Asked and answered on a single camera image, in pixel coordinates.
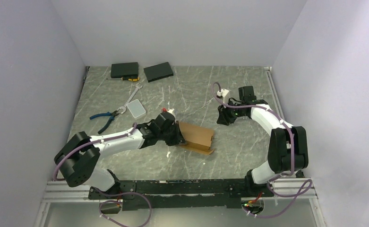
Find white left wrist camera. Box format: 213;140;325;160
162;108;176;115

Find black foam block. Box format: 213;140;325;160
144;62;174;83
111;62;139;78

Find silver combination wrench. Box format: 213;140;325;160
117;84;143;114

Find black foam block left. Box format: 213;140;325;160
111;62;139;78

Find blue handled pliers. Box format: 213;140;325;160
89;110;120;135

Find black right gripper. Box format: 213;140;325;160
216;99;246;126

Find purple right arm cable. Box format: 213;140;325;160
212;82;313;219

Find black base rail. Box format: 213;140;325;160
88;178;273;211

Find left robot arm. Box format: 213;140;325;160
52;112;186;199

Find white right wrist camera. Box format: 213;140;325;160
216;88;230;103

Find aluminium frame rail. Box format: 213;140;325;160
42;181;90;203

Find black foam block right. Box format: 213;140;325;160
144;62;174;83

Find brown cardboard box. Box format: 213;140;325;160
179;122;215;155

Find grey white rectangular device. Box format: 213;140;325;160
126;99;146;119

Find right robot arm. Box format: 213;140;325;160
212;86;309;196

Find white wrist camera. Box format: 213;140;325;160
162;108;176;115
216;88;230;103

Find yellow black screwdriver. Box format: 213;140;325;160
107;77;140;82

